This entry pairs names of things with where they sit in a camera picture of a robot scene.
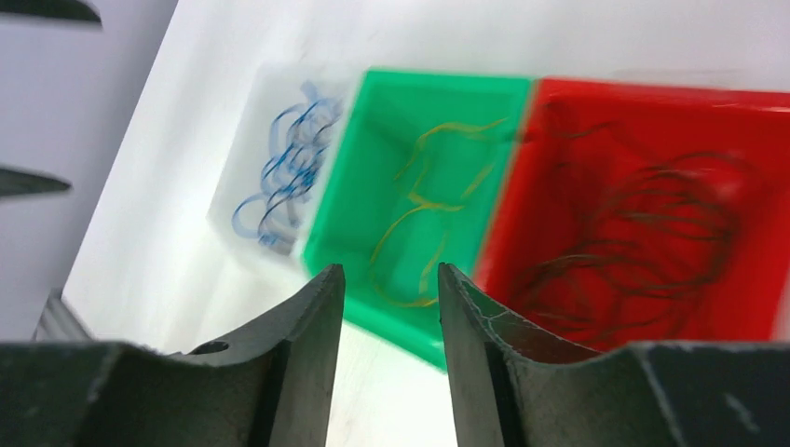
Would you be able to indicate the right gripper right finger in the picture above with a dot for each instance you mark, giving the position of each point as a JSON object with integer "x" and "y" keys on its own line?
{"x": 514, "y": 383}

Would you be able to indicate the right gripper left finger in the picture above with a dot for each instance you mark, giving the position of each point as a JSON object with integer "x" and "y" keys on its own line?
{"x": 269, "y": 382}

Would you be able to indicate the red plastic bin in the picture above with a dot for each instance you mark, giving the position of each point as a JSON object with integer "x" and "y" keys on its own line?
{"x": 645, "y": 212}

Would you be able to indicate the green plastic bin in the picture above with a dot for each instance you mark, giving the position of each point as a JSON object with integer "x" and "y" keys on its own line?
{"x": 416, "y": 179}

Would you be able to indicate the clear plastic bin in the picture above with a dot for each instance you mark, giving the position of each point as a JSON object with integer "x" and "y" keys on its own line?
{"x": 279, "y": 161}

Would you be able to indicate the aluminium frame rail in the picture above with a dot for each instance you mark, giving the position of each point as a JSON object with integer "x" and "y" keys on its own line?
{"x": 57, "y": 322}

